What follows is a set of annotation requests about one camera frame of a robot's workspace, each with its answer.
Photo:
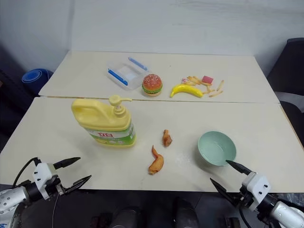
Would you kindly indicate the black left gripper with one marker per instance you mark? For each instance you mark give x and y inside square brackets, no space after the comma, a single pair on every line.
[55,186]

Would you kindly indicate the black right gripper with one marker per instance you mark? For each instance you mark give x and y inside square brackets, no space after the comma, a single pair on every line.
[244,199]

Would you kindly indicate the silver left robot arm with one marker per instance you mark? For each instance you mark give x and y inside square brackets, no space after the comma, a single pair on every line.
[14,197]

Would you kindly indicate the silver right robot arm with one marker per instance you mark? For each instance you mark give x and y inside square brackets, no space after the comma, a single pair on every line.
[285,213]

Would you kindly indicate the light green bowl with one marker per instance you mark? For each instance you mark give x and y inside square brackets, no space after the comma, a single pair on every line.
[216,147]

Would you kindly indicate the yellow detergent pump bottle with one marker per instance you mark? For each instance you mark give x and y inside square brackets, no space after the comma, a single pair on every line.
[104,118]

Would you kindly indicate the large fried chicken wing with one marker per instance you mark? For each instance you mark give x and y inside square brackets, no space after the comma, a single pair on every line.
[156,162]

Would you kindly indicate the small fried chicken wing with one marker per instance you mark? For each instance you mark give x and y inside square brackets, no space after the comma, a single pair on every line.
[167,138]

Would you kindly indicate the toy french fry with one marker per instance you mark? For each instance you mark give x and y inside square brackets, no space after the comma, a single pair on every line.
[208,88]
[191,83]
[190,78]
[196,79]
[215,94]
[209,91]
[221,85]

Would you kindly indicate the yellow toy banana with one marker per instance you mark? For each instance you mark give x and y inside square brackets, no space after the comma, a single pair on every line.
[186,90]

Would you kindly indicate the blue rolled mat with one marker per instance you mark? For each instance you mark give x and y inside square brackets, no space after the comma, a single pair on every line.
[34,77]

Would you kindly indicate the red fries box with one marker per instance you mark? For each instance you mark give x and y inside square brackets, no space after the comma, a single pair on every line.
[207,79]

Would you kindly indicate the small red white packet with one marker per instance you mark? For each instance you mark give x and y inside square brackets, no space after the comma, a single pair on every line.
[184,80]

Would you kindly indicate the clear container with blue clips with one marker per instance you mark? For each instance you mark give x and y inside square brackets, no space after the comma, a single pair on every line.
[126,74]

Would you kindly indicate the toy hamburger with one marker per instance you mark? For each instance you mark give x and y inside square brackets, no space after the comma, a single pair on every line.
[152,85]

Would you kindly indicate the black office chair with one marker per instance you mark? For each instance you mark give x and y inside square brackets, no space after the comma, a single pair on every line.
[289,71]

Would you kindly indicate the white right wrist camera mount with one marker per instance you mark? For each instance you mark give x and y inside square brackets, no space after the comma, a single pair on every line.
[257,185]

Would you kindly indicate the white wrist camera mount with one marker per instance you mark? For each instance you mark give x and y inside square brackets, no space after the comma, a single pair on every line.
[42,172]
[257,185]

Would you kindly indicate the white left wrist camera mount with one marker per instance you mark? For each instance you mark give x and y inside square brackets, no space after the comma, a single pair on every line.
[42,172]

